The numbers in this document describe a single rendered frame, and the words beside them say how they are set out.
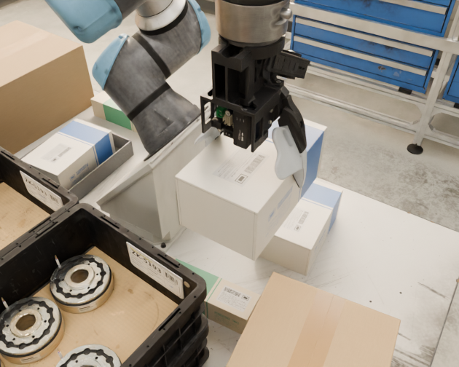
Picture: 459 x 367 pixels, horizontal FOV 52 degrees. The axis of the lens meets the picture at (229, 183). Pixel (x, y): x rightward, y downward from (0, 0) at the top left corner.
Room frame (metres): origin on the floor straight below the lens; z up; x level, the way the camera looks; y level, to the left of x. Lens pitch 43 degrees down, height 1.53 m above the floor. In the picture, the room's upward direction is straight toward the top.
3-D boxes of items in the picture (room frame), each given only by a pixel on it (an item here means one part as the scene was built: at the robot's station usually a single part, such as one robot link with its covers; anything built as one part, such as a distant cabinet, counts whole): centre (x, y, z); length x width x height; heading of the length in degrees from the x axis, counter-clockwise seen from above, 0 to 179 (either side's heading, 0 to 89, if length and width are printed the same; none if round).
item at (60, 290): (0.48, 0.26, 0.86); 0.10 x 0.10 x 0.01
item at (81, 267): (0.48, 0.26, 0.86); 0.05 x 0.05 x 0.01
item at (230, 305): (0.54, 0.06, 0.73); 0.24 x 0.06 x 0.06; 62
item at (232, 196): (0.49, -0.04, 1.09); 0.20 x 0.12 x 0.09; 148
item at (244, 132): (0.46, -0.02, 1.25); 0.09 x 0.08 x 0.12; 148
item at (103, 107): (1.16, 0.30, 0.73); 0.24 x 0.06 x 0.06; 59
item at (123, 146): (0.95, 0.42, 0.73); 0.27 x 0.20 x 0.05; 149
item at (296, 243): (0.71, -0.16, 0.75); 0.20 x 0.12 x 0.09; 151
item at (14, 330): (0.39, 0.32, 0.86); 0.05 x 0.05 x 0.01
